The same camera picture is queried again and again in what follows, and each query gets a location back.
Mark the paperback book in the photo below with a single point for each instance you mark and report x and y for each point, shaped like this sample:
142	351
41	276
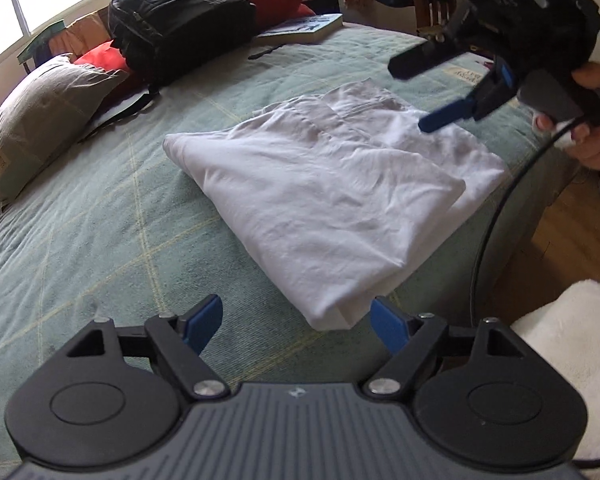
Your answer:
305	27

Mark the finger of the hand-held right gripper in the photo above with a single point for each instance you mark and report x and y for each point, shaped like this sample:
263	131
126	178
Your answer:
445	117
425	57

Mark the white t-shirt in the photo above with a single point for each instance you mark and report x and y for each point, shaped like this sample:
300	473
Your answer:
320	200

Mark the black backpack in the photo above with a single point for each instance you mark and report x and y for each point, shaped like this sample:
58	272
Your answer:
180	25

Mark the wooden chair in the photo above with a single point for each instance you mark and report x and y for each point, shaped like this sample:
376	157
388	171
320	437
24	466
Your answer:
437	12

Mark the grey-green pillow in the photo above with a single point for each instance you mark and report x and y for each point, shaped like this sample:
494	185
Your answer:
45	115

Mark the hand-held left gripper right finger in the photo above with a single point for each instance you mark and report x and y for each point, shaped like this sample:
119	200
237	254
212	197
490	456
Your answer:
387	325

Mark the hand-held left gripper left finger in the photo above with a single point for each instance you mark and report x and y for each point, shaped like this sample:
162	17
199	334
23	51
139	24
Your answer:
202	322

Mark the green checked bedspread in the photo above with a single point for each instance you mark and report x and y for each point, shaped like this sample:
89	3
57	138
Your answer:
105	220

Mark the white fleece clothing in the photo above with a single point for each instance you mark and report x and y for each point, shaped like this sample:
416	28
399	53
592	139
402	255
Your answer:
580	340

